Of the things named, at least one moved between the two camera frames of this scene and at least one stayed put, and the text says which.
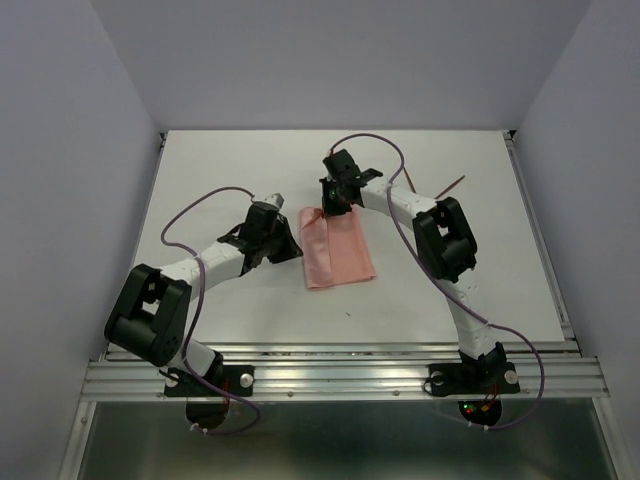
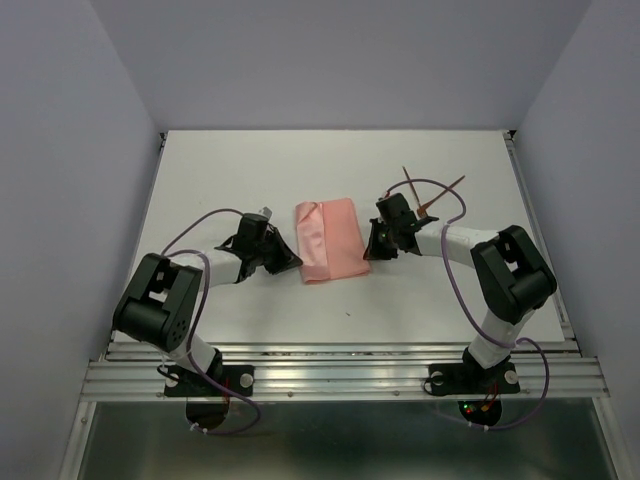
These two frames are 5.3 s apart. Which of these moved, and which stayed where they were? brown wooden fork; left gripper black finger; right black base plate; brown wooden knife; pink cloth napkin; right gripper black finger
Moved: right gripper black finger; left gripper black finger
Stayed: brown wooden knife; pink cloth napkin; right black base plate; brown wooden fork
